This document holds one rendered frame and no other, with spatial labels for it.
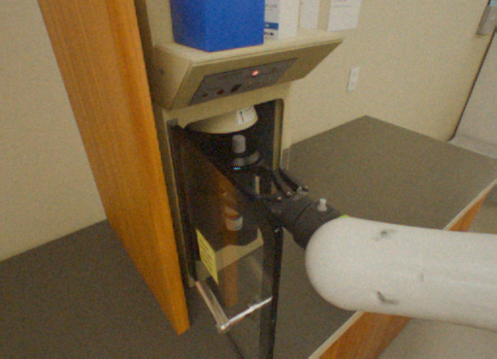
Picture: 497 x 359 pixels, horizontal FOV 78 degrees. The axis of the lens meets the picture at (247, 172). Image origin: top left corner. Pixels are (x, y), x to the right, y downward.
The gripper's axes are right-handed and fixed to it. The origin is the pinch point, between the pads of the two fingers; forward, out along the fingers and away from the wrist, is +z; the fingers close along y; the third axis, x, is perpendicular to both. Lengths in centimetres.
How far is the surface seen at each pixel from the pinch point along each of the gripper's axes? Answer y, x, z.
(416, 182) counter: -74, 29, -12
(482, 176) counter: -99, 29, -26
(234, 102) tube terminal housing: 0.7, -16.8, 0.5
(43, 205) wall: 38, 17, 44
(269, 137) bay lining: -12.6, -3.6, 4.3
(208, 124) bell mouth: 4.2, -11.4, 5.5
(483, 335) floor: -118, 123, -55
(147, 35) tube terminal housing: 15.6, -30.4, 2.2
